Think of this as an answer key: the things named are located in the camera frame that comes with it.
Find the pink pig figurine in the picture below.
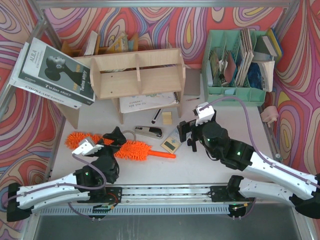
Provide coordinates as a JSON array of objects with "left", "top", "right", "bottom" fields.
[{"left": 260, "top": 105, "right": 279, "bottom": 128}]

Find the small calculator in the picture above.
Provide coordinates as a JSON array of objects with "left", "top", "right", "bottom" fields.
[{"left": 160, "top": 128, "right": 182, "bottom": 154}]

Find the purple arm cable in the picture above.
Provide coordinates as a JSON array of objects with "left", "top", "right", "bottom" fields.
[
  {"left": 199, "top": 96, "right": 320, "bottom": 188},
  {"left": 2, "top": 154, "right": 108, "bottom": 208}
]

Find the yellow sticky notes pad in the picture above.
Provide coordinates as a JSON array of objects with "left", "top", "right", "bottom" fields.
[{"left": 162, "top": 111, "right": 173, "bottom": 125}]

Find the wooden bookshelf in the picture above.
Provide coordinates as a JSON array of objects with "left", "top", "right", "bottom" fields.
[{"left": 76, "top": 48, "right": 186, "bottom": 124}]

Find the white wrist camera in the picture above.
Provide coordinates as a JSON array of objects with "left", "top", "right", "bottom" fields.
[
  {"left": 194, "top": 104, "right": 216, "bottom": 126},
  {"left": 72, "top": 136, "right": 104, "bottom": 156}
]

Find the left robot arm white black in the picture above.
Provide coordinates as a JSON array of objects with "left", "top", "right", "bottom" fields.
[{"left": 4, "top": 126, "right": 127, "bottom": 222}]

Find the masking tape roll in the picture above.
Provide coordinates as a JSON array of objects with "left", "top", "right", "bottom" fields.
[{"left": 122, "top": 130, "right": 137, "bottom": 141}]

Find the open white book in organizer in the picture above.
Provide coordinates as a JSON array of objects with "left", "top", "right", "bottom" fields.
[{"left": 258, "top": 60, "right": 275, "bottom": 92}]

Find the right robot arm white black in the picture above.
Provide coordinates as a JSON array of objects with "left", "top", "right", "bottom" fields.
[{"left": 177, "top": 120, "right": 320, "bottom": 219}]

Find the brown wooden book rack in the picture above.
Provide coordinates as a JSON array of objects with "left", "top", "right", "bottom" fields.
[{"left": 60, "top": 32, "right": 140, "bottom": 57}]

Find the aluminium mounting rail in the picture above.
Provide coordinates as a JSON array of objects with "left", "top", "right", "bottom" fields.
[{"left": 34, "top": 185, "right": 301, "bottom": 204}]

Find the white book under top book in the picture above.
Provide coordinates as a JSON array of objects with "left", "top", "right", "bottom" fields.
[{"left": 9, "top": 42, "right": 82, "bottom": 110}]

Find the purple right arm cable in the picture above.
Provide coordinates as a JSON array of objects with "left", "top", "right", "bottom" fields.
[{"left": 199, "top": 96, "right": 320, "bottom": 188}]

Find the orange chenille duster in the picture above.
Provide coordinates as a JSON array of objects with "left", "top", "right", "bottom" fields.
[{"left": 64, "top": 131, "right": 176, "bottom": 161}]

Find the mint green desk organizer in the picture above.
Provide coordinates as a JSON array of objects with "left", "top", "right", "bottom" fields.
[{"left": 201, "top": 30, "right": 266, "bottom": 107}]

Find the blue yellow book in organizer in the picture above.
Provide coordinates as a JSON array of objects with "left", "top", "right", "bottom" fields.
[{"left": 261, "top": 28, "right": 283, "bottom": 58}]

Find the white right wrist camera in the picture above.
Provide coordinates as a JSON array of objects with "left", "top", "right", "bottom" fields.
[{"left": 194, "top": 104, "right": 216, "bottom": 126}]

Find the red booklet in organizer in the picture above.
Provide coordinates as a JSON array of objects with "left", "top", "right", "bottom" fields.
[{"left": 222, "top": 51, "right": 237, "bottom": 84}]

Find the silver black stapler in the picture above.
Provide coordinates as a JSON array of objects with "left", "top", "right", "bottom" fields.
[{"left": 134, "top": 126, "right": 163, "bottom": 139}]

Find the stack of thin beige books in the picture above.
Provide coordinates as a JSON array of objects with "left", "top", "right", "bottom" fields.
[{"left": 235, "top": 28, "right": 254, "bottom": 87}]

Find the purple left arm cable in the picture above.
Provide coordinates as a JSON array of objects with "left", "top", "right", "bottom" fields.
[{"left": 2, "top": 154, "right": 108, "bottom": 208}]

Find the black white marker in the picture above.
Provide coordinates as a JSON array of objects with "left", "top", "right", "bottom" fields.
[{"left": 151, "top": 108, "right": 163, "bottom": 124}]

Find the spiral notebook under shelf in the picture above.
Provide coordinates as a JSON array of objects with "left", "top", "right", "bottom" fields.
[{"left": 119, "top": 92, "right": 179, "bottom": 114}]

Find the small pencil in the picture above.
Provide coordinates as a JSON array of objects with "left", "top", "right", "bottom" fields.
[{"left": 186, "top": 97, "right": 200, "bottom": 101}]

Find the black white Twins story book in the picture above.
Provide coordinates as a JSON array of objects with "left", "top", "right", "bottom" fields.
[{"left": 18, "top": 37, "right": 96, "bottom": 106}]

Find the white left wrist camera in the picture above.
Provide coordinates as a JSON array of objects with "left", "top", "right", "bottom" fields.
[{"left": 72, "top": 136, "right": 104, "bottom": 156}]

